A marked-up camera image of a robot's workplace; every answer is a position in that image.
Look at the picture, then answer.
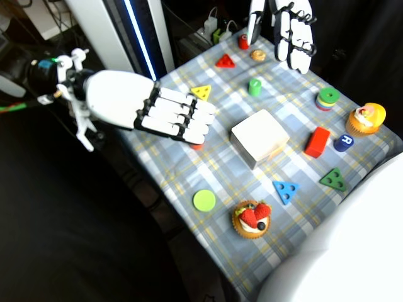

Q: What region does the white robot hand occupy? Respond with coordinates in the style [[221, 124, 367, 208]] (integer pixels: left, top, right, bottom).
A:
[[84, 69, 217, 145], [247, 0, 317, 76]]

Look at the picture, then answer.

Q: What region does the green cylinder block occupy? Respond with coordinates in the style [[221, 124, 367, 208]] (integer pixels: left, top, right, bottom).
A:
[[247, 78, 263, 96]]

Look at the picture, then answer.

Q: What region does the white paper box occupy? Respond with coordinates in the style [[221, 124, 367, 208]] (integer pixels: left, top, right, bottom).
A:
[[230, 109, 290, 171]]

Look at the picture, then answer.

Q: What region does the blue cylinder block letter R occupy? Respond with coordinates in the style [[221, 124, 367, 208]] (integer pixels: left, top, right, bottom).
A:
[[334, 134, 355, 153]]

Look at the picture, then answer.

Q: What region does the white column blue light strip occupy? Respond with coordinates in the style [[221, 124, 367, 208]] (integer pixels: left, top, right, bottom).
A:
[[64, 0, 176, 83]]

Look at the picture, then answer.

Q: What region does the stacked colour rings toy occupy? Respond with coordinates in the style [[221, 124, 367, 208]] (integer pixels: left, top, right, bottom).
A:
[[315, 87, 341, 112]]

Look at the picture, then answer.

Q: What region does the red triangle block with holes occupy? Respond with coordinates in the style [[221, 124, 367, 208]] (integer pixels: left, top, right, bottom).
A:
[[215, 53, 236, 69]]

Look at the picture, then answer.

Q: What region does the yellow triangle block with holes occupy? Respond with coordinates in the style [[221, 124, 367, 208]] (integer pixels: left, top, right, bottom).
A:
[[190, 84, 212, 102]]

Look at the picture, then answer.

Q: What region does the grey power strip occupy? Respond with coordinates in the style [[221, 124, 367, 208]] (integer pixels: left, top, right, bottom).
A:
[[195, 26, 215, 47]]

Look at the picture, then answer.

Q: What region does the red rectangular block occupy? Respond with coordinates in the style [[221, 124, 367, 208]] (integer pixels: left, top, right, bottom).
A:
[[304, 126, 331, 159]]

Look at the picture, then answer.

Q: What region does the yellow toy cupcake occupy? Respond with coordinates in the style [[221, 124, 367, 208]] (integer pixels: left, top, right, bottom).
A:
[[345, 102, 387, 138]]

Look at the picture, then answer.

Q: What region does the green round disc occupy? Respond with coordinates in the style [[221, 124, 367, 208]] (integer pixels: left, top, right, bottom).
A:
[[193, 189, 217, 211]]

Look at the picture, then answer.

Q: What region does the blue plaid tablecloth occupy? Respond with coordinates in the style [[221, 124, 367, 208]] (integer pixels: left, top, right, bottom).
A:
[[121, 28, 403, 302]]

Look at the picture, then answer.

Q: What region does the green triangle block with holes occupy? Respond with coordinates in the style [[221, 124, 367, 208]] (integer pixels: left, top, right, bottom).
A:
[[319, 167, 348, 193]]

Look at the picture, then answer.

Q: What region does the blue triangle block with holes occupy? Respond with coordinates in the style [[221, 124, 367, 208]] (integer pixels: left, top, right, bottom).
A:
[[272, 181, 300, 206]]

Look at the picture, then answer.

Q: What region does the strawberry toy cupcake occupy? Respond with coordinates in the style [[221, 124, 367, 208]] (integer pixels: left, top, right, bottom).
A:
[[232, 200, 272, 240]]

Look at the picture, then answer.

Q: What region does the white robot body shell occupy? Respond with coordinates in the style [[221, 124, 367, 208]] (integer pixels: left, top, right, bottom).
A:
[[256, 150, 403, 302]]

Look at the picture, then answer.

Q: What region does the red green striped cable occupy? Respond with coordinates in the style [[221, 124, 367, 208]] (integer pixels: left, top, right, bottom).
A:
[[0, 101, 28, 113]]

